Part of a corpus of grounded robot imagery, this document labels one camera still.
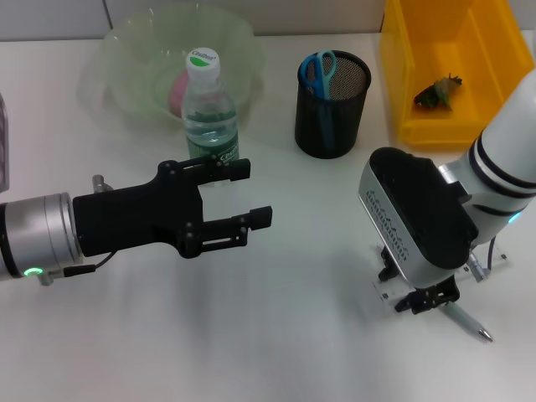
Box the right wrist camera housing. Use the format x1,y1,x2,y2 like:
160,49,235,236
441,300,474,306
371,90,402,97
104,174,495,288
358,147,480,290

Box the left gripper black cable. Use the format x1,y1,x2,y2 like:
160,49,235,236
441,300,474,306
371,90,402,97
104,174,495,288
39,250,115,288

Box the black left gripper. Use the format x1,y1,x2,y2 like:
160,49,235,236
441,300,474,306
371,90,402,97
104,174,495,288
72,156,275,260

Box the right gripper cable with plugs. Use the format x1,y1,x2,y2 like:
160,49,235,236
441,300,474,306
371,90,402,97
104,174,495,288
466,236,500,285

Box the blue sheathed scissors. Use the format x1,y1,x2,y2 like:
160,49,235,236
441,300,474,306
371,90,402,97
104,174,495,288
301,49,338,150

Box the pink toy peach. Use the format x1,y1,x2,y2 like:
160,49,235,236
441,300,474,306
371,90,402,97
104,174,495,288
168,70,192,121

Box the translucent green fruit bowl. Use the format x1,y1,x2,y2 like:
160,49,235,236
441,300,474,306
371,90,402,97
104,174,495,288
102,3,267,131

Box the clear plastic ruler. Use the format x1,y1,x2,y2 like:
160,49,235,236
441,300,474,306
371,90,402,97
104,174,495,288
372,240,510,309

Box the green plastic wrapper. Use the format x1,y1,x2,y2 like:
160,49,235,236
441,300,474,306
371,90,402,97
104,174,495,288
413,73,465,111

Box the silver white ballpoint pen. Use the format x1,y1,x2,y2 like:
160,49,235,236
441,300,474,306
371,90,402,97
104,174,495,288
437,303,495,343

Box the black mesh pen cup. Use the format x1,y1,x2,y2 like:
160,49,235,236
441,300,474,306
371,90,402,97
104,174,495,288
295,49,374,160

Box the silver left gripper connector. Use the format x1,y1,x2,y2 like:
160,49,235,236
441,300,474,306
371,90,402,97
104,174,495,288
91,173,112,196

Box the yellow plastic storage bin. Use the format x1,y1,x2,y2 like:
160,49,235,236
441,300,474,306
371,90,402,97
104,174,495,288
379,0,536,151

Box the clear water bottle green label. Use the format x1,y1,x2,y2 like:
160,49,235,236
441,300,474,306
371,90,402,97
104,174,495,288
180,46,241,165

